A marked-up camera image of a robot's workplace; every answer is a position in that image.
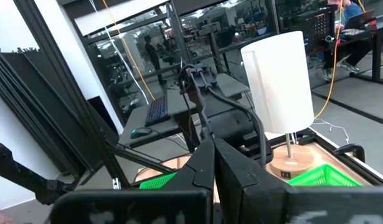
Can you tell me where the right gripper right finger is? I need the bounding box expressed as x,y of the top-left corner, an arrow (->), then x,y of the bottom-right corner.
215,138 -> 383,224

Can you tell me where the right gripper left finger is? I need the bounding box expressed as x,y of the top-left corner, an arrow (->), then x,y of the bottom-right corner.
50,138 -> 215,224

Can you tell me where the green plastic basket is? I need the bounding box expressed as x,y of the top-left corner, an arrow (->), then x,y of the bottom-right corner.
139,172 -> 178,190
286,164 -> 362,187

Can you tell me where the grey desk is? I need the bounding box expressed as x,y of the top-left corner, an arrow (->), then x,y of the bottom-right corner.
118,73 -> 251,149

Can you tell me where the white lamp wooden base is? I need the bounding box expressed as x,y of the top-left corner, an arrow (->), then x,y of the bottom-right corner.
240,30 -> 316,180

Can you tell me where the black keyboard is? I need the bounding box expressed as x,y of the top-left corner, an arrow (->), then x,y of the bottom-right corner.
144,95 -> 171,128

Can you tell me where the black computer mouse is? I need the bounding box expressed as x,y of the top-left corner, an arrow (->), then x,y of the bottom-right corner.
130,127 -> 153,140

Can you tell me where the person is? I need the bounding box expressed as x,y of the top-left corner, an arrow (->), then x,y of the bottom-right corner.
143,34 -> 168,86
321,0 -> 377,81

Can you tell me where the black table clamp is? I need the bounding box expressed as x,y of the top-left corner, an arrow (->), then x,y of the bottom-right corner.
333,142 -> 366,163

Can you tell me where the black perforated chair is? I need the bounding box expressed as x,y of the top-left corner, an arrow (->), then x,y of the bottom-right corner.
290,7 -> 335,52

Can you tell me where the black office desk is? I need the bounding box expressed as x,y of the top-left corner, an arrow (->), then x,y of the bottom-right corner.
306,12 -> 383,85

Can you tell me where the black laptop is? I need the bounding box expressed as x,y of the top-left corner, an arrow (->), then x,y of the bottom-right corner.
345,9 -> 376,30

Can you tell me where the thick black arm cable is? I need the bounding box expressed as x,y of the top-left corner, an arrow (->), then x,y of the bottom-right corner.
206,86 -> 268,167

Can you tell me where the white cable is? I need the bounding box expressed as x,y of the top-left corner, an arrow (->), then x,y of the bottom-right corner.
88,0 -> 150,105
312,118 -> 351,144

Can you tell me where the black glass partition frame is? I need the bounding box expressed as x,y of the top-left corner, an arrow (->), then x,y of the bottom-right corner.
55,0 -> 281,125

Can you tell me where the black table edge rail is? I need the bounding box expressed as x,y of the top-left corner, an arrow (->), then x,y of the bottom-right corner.
298,126 -> 383,187

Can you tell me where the yellow cable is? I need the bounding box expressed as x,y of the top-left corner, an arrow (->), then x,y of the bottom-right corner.
101,0 -> 156,101
314,0 -> 344,120

